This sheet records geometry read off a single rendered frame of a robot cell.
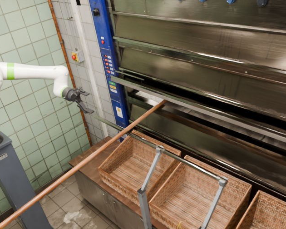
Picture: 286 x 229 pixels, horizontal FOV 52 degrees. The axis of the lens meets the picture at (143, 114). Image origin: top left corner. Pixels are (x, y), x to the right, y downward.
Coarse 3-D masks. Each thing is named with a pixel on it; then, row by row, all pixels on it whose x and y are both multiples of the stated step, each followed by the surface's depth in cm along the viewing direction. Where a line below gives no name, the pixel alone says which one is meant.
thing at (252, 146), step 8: (128, 96) 259; (136, 96) 257; (144, 104) 248; (152, 104) 242; (168, 112) 230; (176, 112) 227; (184, 112) 226; (184, 120) 221; (192, 120) 215; (200, 120) 214; (208, 128) 207; (216, 128) 204; (224, 128) 202; (224, 136) 200; (232, 136) 194; (240, 136) 193; (248, 136) 192; (248, 144) 188; (256, 144) 184; (264, 144) 183; (264, 152) 182; (272, 152) 177; (280, 152) 176
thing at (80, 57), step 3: (72, 51) 279; (75, 51) 277; (78, 51) 276; (81, 51) 277; (72, 54) 280; (78, 54) 275; (81, 54) 278; (75, 57) 278; (78, 57) 276; (81, 57) 279; (75, 60) 282; (78, 60) 278; (81, 60) 280
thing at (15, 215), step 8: (160, 104) 236; (152, 112) 230; (136, 120) 220; (128, 128) 214; (120, 136) 209; (104, 144) 201; (96, 152) 195; (88, 160) 191; (64, 176) 180; (56, 184) 176; (48, 192) 173; (32, 200) 167; (24, 208) 163; (16, 216) 160; (0, 224) 156
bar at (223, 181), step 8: (104, 120) 232; (120, 128) 220; (136, 136) 209; (152, 144) 199; (160, 152) 195; (168, 152) 190; (184, 160) 182; (152, 168) 196; (200, 168) 174; (216, 176) 167; (144, 184) 196; (224, 184) 164; (144, 192) 195; (144, 200) 198; (216, 200) 165; (144, 208) 201; (144, 216) 206; (208, 216) 165; (144, 224) 213
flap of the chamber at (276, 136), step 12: (144, 84) 224; (156, 84) 225; (156, 96) 207; (180, 96) 201; (192, 96) 202; (204, 96) 202; (192, 108) 187; (216, 108) 183; (228, 108) 183; (240, 108) 184; (228, 120) 171; (252, 120) 168; (264, 120) 168; (276, 120) 168; (264, 132) 157
